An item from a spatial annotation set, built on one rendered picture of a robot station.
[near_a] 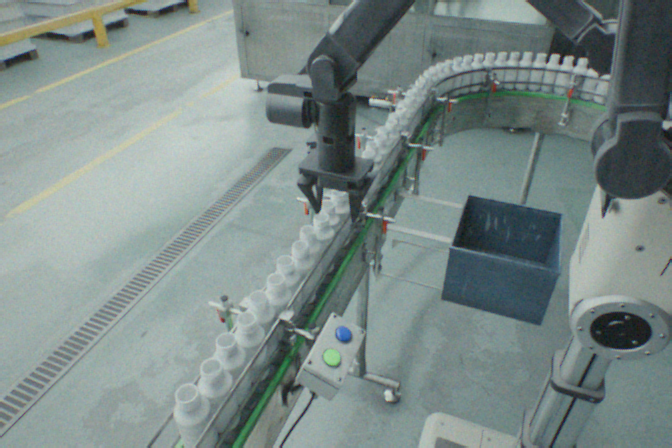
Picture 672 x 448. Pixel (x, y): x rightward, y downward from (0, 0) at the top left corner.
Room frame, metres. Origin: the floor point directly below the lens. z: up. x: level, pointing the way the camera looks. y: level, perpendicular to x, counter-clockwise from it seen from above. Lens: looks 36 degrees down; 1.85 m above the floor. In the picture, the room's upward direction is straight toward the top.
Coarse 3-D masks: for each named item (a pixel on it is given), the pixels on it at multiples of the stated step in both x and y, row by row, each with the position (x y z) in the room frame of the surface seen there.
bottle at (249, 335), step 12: (252, 312) 0.64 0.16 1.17; (240, 324) 0.61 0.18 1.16; (252, 324) 0.62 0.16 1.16; (240, 336) 0.61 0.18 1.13; (252, 336) 0.61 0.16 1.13; (264, 336) 0.63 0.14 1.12; (252, 348) 0.60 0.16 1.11; (264, 348) 0.62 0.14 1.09; (264, 360) 0.61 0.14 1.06; (252, 372) 0.60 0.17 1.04
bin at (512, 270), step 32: (480, 224) 1.37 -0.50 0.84; (512, 224) 1.33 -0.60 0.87; (544, 224) 1.29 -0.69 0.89; (480, 256) 1.07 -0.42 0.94; (512, 256) 1.32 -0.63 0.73; (544, 256) 1.28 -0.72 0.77; (448, 288) 1.10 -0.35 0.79; (480, 288) 1.07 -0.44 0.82; (512, 288) 1.04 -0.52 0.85; (544, 288) 1.00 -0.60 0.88
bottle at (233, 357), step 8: (224, 336) 0.59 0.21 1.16; (232, 336) 0.59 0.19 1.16; (216, 344) 0.57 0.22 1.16; (224, 344) 0.59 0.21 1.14; (232, 344) 0.57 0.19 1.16; (216, 352) 0.58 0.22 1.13; (224, 352) 0.56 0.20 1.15; (232, 352) 0.56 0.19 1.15; (240, 352) 0.58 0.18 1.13; (224, 360) 0.56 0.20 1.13; (232, 360) 0.56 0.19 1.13; (240, 360) 0.56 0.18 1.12; (224, 368) 0.55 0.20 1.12; (232, 368) 0.55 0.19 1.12; (240, 368) 0.56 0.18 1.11; (232, 376) 0.55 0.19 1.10; (240, 376) 0.55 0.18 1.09; (248, 376) 0.57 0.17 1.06; (248, 384) 0.57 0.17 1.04; (240, 392) 0.55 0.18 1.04; (240, 400) 0.55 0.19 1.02
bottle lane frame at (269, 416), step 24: (432, 120) 1.91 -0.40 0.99; (408, 168) 1.58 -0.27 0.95; (384, 192) 1.34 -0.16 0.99; (360, 240) 1.08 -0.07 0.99; (360, 264) 1.09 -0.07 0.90; (336, 288) 0.91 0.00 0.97; (312, 312) 0.80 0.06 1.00; (336, 312) 0.91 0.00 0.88; (288, 360) 0.66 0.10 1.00; (288, 384) 0.65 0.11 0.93; (264, 408) 0.55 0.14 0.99; (288, 408) 0.64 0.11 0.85; (240, 432) 0.50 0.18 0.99; (264, 432) 0.54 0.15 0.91
